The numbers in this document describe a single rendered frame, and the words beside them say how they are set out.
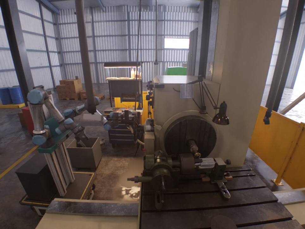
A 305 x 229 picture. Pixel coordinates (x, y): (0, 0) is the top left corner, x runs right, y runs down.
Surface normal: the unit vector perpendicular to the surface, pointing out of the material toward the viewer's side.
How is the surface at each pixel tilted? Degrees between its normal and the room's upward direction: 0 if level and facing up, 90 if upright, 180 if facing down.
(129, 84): 90
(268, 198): 0
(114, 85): 90
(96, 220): 0
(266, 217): 0
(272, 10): 90
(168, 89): 90
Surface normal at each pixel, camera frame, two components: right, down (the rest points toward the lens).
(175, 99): 0.02, 0.36
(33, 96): 0.42, 0.20
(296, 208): 0.00, -0.93
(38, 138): 0.38, 0.45
